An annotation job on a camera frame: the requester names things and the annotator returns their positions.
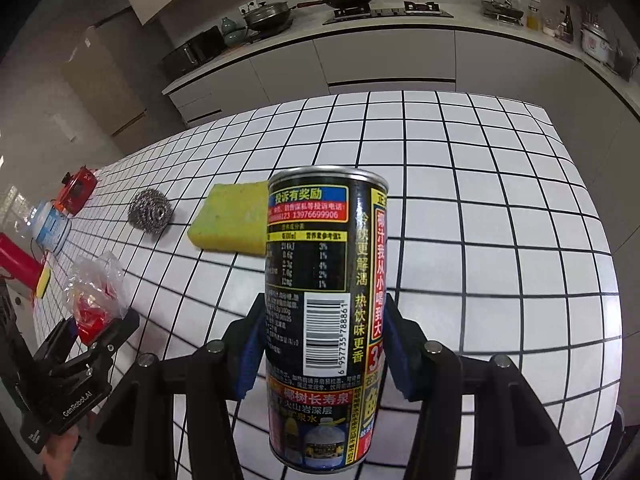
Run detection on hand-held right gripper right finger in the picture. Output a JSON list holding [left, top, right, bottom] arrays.
[[385, 302, 598, 480]]

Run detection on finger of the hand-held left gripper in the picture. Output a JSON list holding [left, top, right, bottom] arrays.
[[33, 318, 77, 367], [87, 307, 141, 362]]

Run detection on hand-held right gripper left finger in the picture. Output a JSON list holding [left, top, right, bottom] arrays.
[[97, 292, 268, 480]]

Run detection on clear bag with red wrapper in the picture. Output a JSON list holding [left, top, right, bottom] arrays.
[[64, 251, 128, 347]]

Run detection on black drink can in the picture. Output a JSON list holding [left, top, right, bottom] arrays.
[[262, 165, 391, 474]]

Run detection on person's left hand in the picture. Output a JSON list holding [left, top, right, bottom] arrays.
[[39, 422, 83, 480]]

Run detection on white jar with blue label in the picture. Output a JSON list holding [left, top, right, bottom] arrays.
[[25, 199, 73, 253]]

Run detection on steel wool scrubber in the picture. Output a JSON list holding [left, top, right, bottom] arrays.
[[127, 189, 173, 234]]

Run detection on small red appliance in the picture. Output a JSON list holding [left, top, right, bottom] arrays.
[[54, 166, 97, 216]]

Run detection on beige refrigerator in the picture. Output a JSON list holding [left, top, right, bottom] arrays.
[[10, 25, 173, 161]]

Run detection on black microwave oven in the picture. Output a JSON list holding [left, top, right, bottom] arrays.
[[161, 25, 226, 80]]

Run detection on kitchen counter with cabinets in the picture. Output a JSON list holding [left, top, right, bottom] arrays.
[[161, 10, 640, 131]]

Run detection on green ceramic vase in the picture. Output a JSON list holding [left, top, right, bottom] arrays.
[[221, 16, 248, 48]]

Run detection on induction cooker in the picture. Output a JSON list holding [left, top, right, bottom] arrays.
[[247, 20, 296, 42]]

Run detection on grey pot with lid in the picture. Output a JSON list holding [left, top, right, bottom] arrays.
[[243, 1, 296, 31]]

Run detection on black gas stove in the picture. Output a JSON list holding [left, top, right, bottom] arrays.
[[322, 2, 453, 26]]

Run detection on sink faucet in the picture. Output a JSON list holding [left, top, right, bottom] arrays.
[[481, 0, 526, 26]]

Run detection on white rice cooker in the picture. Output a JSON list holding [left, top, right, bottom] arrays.
[[580, 10, 616, 66]]

